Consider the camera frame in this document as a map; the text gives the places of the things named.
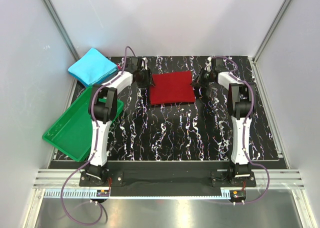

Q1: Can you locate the red t shirt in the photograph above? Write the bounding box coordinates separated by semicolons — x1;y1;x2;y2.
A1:
149;71;196;105

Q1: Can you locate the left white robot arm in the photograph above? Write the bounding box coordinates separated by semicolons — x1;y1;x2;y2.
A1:
82;57;155;186

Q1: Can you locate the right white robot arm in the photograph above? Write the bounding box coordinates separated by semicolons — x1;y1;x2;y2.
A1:
191;56;256;187

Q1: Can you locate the folded grey shirt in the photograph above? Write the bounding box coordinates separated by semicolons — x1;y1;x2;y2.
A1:
97;71;119;85

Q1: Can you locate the folded light blue shirt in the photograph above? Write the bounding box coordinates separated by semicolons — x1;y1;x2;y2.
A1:
68;48;118;87

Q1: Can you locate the green plastic tray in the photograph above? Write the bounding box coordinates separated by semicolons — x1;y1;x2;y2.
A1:
41;86;125;162

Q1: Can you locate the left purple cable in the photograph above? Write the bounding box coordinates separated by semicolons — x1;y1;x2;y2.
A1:
60;46;137;225

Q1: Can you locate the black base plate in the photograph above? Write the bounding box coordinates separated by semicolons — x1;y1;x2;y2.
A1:
79;161;257;195

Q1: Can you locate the left aluminium frame post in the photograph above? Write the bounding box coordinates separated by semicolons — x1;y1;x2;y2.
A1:
42;0;80;61

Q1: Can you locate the aluminium frame post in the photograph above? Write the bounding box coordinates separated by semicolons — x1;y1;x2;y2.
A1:
42;0;80;61
252;0;293;63

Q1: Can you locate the right aluminium frame post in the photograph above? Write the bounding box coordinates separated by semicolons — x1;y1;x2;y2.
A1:
252;0;293;63

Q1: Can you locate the white slotted cable duct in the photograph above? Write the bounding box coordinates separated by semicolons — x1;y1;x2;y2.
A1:
44;187;247;200

